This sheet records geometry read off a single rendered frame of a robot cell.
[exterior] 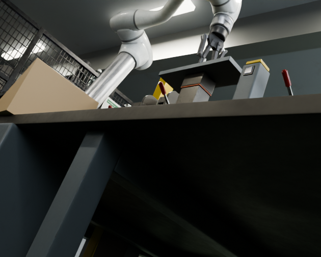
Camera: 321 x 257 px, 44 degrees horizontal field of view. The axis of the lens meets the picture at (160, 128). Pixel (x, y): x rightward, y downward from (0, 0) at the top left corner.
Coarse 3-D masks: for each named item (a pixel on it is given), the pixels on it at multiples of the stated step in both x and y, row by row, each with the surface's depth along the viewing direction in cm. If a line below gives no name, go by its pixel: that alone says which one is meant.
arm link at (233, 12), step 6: (234, 0) 168; (240, 0) 173; (216, 6) 168; (222, 6) 167; (228, 6) 167; (234, 6) 168; (240, 6) 174; (216, 12) 171; (222, 12) 169; (228, 12) 168; (234, 12) 169; (234, 18) 171
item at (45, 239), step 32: (96, 160) 102; (128, 160) 110; (64, 192) 100; (96, 192) 102; (160, 192) 120; (64, 224) 95; (96, 224) 214; (128, 224) 225; (192, 224) 131; (224, 224) 144; (32, 256) 94; (64, 256) 95; (96, 256) 249; (128, 256) 239; (160, 256) 244; (192, 256) 242; (256, 256) 160
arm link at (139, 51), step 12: (144, 36) 208; (120, 48) 209; (132, 48) 205; (144, 48) 208; (120, 60) 201; (132, 60) 205; (144, 60) 210; (108, 72) 195; (120, 72) 198; (96, 84) 189; (108, 84) 192; (96, 96) 186; (108, 96) 195
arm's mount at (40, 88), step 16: (32, 64) 143; (32, 80) 141; (48, 80) 145; (64, 80) 150; (16, 96) 137; (32, 96) 141; (48, 96) 145; (64, 96) 149; (80, 96) 154; (0, 112) 140; (16, 112) 137; (32, 112) 140
